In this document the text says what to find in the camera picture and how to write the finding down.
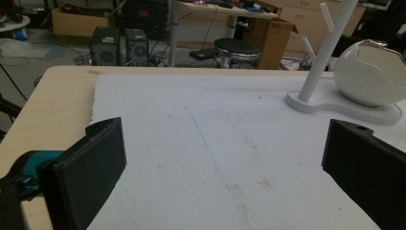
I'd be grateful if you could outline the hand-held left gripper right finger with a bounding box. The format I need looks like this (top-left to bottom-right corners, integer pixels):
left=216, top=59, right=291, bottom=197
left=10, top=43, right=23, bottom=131
left=321, top=119, right=406, bottom=230

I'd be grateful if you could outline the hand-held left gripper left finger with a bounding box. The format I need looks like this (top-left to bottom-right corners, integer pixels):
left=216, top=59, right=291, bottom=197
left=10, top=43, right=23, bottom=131
left=0, top=116, right=127, bottom=230

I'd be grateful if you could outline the white eggshell-shaped bowl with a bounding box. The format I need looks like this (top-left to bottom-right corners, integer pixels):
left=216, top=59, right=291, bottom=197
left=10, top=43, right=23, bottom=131
left=333, top=39, right=406, bottom=107

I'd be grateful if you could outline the white branched stand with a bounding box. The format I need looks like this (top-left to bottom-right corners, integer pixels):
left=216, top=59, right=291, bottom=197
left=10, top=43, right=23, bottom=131
left=284, top=0, right=403, bottom=127

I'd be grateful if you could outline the black computer tower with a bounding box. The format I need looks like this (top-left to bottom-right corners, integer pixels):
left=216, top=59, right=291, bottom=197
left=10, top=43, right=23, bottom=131
left=89, top=26, right=123, bottom=67

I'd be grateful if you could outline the white foam mat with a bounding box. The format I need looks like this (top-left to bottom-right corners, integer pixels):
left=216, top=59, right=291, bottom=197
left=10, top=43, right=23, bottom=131
left=86, top=74, right=406, bottom=230

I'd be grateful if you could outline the grey computer tower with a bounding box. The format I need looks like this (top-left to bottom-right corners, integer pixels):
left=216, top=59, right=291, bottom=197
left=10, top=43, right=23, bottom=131
left=124, top=28, right=149, bottom=67

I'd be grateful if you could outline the open cardboard box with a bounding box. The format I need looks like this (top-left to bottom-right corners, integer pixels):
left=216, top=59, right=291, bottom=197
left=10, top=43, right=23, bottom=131
left=51, top=4, right=116, bottom=38

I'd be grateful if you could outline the tall brown cardboard box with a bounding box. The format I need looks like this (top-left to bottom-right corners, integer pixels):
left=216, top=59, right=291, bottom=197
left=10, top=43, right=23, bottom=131
left=242, top=17, right=299, bottom=71

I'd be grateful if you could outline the black flat device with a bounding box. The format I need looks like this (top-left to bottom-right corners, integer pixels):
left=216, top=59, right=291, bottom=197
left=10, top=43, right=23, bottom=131
left=189, top=47, right=221, bottom=61

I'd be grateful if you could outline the round black stool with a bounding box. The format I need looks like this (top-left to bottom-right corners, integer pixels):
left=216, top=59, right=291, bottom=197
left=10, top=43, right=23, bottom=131
left=214, top=37, right=261, bottom=70

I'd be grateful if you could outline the white-legged desk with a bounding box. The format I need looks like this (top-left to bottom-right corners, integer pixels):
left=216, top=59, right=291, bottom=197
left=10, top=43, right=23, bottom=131
left=168, top=0, right=280, bottom=67

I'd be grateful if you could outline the black cable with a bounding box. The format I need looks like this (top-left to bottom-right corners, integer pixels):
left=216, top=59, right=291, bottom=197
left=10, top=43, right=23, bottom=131
left=0, top=63, right=29, bottom=102

